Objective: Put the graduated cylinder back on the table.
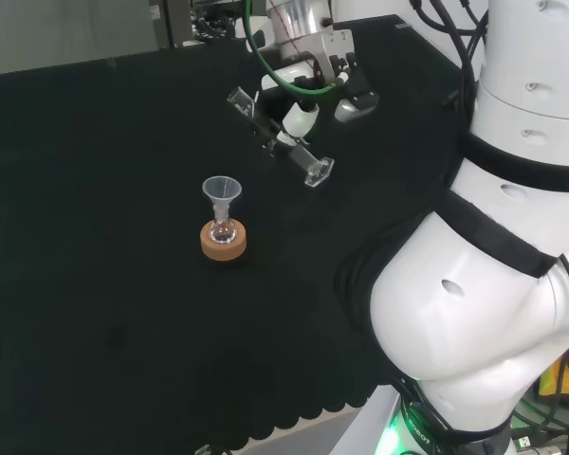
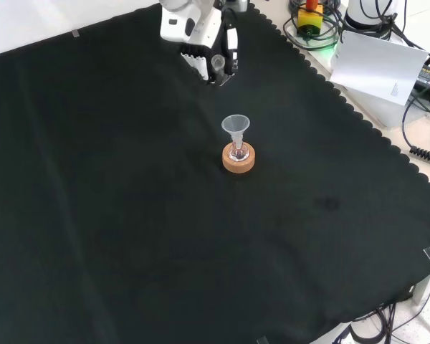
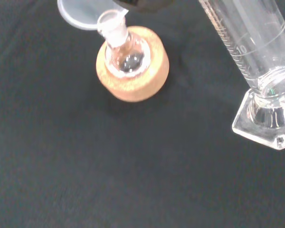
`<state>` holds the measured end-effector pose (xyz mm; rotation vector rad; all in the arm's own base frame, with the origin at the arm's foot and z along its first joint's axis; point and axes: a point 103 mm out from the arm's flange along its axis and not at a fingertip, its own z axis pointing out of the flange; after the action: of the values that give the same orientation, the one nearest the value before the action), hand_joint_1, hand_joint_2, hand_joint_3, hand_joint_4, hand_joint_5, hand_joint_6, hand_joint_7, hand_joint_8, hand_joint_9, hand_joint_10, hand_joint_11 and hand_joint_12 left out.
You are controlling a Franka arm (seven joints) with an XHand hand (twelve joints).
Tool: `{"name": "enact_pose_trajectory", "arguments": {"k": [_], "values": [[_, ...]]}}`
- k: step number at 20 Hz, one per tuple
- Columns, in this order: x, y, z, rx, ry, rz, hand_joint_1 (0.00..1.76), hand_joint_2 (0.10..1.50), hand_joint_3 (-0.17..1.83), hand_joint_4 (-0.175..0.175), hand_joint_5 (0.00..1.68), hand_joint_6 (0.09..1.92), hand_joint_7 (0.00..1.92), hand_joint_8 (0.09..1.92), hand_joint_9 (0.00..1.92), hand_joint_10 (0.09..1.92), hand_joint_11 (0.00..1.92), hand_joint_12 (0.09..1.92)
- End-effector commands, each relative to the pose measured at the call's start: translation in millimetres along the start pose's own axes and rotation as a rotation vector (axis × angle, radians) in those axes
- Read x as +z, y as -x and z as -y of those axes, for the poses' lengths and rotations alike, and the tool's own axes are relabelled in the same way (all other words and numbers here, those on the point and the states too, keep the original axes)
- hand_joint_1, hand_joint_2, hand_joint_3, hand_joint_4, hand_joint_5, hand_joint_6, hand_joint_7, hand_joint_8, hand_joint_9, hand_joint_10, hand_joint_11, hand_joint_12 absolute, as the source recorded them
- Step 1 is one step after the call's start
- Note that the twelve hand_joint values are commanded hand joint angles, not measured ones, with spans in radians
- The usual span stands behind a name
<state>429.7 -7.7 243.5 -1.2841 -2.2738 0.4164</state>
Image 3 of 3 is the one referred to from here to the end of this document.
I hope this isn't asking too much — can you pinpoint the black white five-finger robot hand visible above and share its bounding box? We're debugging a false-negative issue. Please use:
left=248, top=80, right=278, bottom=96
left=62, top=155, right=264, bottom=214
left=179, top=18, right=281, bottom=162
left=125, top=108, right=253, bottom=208
left=112, top=0, right=168, bottom=14

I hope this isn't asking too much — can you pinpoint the clear plastic funnel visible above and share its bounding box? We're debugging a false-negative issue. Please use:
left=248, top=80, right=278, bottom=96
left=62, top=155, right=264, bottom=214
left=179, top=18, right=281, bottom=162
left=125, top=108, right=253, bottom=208
left=57, top=0, right=129, bottom=31

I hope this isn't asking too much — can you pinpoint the cork ring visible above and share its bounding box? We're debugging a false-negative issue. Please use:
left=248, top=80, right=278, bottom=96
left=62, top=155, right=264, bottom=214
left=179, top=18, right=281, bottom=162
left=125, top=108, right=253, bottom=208
left=95, top=25, right=170, bottom=103

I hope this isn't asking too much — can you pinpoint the black cloth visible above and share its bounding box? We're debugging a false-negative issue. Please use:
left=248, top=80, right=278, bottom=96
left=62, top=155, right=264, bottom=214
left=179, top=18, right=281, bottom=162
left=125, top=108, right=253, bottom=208
left=0, top=0, right=285, bottom=228

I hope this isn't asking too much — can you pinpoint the glass round-bottom flask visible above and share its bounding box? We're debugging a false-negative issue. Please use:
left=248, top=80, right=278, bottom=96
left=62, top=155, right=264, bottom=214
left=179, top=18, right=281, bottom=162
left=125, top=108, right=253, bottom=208
left=96, top=10, right=151, bottom=79

